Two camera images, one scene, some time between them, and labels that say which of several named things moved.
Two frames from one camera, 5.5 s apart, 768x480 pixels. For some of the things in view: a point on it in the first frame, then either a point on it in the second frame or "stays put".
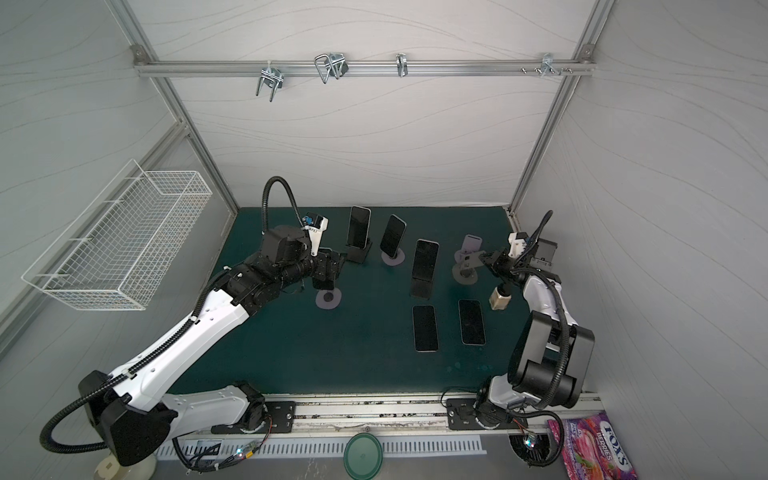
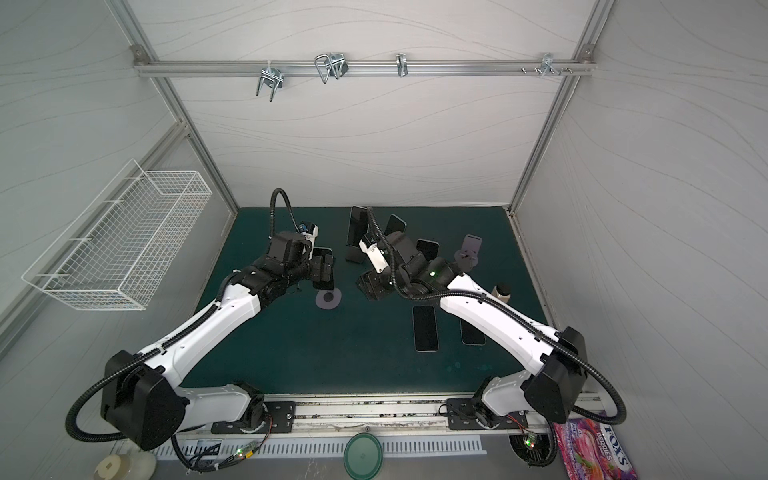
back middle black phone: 393,236 stays put
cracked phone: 425,330 stays put
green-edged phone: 472,322 stays put
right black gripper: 497,264 → 372,274
